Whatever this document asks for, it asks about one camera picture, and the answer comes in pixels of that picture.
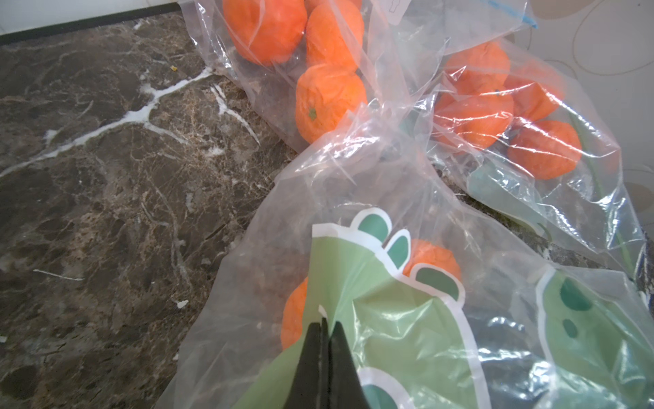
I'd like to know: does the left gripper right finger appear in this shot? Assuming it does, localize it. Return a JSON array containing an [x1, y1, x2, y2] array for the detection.
[[327, 322, 370, 409]]

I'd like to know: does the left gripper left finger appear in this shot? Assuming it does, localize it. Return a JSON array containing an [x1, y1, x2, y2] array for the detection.
[[284, 318, 329, 409]]

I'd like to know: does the green zip-top bag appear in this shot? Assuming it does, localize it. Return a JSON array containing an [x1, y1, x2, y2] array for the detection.
[[158, 107, 653, 408]]

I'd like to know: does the orange in green bag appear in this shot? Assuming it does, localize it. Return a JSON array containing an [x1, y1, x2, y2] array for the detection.
[[403, 239, 462, 281]]

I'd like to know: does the right green-edged zip-top bag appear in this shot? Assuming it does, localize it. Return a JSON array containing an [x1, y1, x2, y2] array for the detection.
[[430, 39, 647, 277]]

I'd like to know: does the middle clear zip-top bag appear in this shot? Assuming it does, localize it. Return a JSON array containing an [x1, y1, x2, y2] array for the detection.
[[181, 1, 535, 151]]

